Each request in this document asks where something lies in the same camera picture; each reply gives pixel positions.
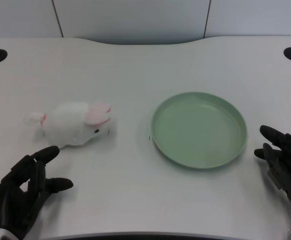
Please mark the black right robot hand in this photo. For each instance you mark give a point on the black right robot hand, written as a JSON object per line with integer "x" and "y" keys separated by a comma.
{"x": 284, "y": 162}

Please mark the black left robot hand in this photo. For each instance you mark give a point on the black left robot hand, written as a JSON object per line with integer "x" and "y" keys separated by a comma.
{"x": 15, "y": 190}

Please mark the white plush rabbit doll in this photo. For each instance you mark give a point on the white plush rabbit doll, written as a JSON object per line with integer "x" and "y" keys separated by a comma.
{"x": 73, "y": 124}

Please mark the green round plate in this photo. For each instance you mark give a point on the green round plate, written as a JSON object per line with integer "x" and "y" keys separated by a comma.
{"x": 198, "y": 131}

